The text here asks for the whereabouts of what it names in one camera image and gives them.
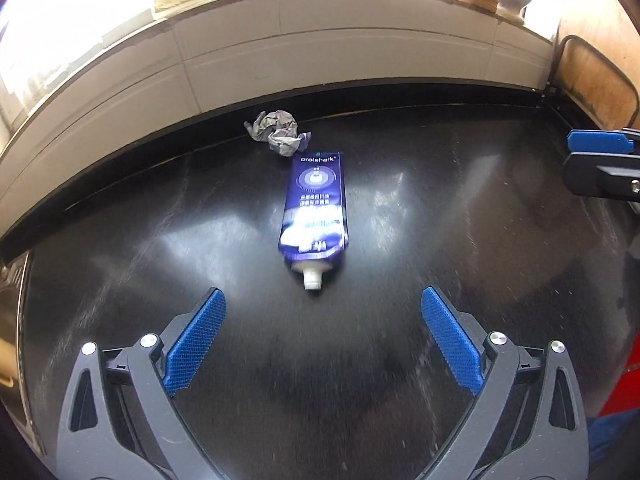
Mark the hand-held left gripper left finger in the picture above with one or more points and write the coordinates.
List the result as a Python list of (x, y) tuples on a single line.
[(195, 342)]

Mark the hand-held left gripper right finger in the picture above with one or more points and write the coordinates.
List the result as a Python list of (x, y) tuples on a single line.
[(452, 340)]

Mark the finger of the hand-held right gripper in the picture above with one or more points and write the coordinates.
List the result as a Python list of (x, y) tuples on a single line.
[(597, 141), (600, 175)]

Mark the blue toothpaste tube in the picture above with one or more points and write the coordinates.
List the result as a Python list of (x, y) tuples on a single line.
[(315, 205)]

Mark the wooden cutting board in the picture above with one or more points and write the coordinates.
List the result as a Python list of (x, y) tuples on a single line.
[(600, 60)]

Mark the red container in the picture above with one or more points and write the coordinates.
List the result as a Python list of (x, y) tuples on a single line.
[(622, 380)]

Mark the stainless steel sink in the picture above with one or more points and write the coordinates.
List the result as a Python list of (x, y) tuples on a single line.
[(12, 335)]

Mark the crumpled grey paper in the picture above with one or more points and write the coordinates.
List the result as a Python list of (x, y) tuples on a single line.
[(277, 132)]

